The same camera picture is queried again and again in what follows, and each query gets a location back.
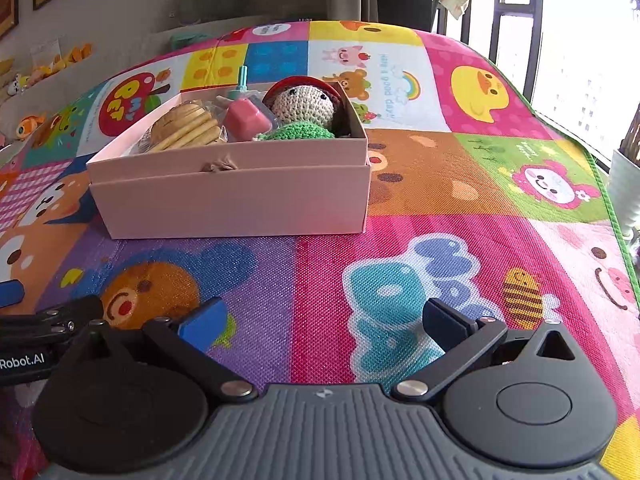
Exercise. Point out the row of yellow plush toys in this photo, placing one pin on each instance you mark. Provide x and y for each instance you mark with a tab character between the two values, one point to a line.
55	65

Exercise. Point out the colourful cartoon play mat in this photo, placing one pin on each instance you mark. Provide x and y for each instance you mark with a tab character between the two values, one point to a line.
400	210

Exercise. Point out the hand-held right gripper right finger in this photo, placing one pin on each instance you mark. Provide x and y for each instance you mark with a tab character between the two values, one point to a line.
442	322

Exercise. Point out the white plant pot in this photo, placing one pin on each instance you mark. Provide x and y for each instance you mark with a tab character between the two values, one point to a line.
624	195

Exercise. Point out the potted green plant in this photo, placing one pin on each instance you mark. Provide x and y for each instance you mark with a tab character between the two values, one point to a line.
632	135

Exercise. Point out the black window frame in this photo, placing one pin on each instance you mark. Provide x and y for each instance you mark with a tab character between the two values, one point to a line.
520	25

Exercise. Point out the beige sofa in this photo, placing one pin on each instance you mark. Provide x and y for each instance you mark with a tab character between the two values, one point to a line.
75	60

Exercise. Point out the plastic-wrapped bread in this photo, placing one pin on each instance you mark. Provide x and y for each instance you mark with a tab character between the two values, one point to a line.
185	127

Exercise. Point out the crochet doll with green dress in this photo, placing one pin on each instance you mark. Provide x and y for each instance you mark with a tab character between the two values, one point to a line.
300	110

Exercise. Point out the narrow framed picture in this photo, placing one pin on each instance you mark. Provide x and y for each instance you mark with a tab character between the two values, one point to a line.
9	5

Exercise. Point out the pink cardboard box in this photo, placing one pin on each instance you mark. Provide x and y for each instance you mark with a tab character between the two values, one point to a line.
240	200

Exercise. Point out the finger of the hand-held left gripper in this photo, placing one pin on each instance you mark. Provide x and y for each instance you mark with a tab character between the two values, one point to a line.
75	310
11	294

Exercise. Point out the orange plush toy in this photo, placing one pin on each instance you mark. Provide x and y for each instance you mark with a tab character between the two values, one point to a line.
29	126

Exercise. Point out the teal cushion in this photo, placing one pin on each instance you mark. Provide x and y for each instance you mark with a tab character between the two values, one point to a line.
190	40

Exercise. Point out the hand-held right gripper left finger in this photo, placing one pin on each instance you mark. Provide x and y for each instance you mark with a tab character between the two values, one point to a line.
202	325

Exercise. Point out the teal toy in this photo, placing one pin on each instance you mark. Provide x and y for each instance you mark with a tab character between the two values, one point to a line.
240	87

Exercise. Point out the pink toy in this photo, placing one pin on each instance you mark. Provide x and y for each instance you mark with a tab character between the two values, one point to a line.
246	121

